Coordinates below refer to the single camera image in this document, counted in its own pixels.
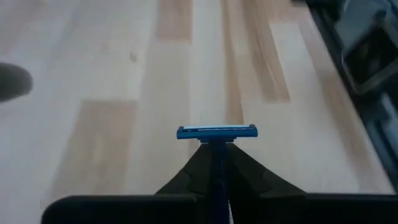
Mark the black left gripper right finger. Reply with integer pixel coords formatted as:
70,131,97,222
226,142,398,224

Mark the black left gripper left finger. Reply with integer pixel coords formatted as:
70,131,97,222
40,143,215,224

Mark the blue disposable razor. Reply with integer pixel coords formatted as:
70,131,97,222
176,124,259,224

